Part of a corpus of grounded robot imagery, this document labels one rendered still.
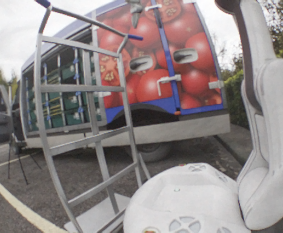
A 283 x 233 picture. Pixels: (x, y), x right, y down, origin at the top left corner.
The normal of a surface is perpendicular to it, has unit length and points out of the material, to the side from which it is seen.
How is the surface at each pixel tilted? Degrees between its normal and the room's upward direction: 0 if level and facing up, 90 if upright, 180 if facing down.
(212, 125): 90
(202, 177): 73
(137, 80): 90
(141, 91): 90
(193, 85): 90
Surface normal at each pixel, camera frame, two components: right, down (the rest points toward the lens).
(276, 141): -0.61, 0.17
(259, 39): -0.43, 0.11
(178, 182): -0.45, -0.16
